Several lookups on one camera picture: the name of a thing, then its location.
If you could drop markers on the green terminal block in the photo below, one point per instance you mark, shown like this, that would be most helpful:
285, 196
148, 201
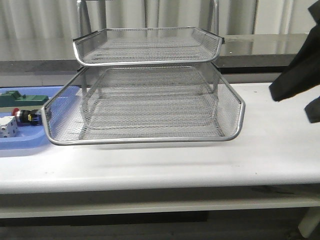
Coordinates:
13, 98

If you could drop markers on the red emergency stop button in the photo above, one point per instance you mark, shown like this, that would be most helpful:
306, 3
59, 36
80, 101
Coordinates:
28, 117

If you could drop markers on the white circuit breaker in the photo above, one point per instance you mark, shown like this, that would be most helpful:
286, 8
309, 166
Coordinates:
8, 127

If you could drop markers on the blue plastic tray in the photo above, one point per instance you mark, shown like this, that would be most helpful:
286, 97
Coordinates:
27, 137

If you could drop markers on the silver metal rack frame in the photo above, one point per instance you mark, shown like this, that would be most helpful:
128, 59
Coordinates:
146, 85

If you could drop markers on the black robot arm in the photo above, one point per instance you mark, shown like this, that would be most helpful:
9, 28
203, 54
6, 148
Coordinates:
303, 72

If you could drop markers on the dark background workbench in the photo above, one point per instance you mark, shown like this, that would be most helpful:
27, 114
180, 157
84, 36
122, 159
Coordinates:
253, 58

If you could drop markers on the white table leg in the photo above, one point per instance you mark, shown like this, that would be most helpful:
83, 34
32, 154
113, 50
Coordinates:
309, 222

